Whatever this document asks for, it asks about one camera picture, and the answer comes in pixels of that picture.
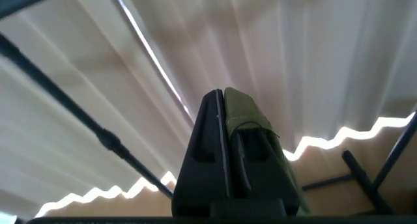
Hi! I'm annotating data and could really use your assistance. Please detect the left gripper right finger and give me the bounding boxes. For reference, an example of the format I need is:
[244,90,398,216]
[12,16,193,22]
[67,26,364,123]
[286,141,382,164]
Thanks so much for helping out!
[227,128,301,217]

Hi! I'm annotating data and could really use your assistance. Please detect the green long-sleeved shirt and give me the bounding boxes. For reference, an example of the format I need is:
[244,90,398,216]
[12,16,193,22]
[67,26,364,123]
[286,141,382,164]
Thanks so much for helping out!
[223,86,312,217]

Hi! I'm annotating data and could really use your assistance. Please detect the black clothes rack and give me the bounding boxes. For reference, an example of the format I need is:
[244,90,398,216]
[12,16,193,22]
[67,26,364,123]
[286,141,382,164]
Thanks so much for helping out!
[0,0,417,217]

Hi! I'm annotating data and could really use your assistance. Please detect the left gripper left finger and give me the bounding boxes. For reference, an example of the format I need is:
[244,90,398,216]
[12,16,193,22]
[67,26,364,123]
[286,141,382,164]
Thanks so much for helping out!
[171,89,232,217]

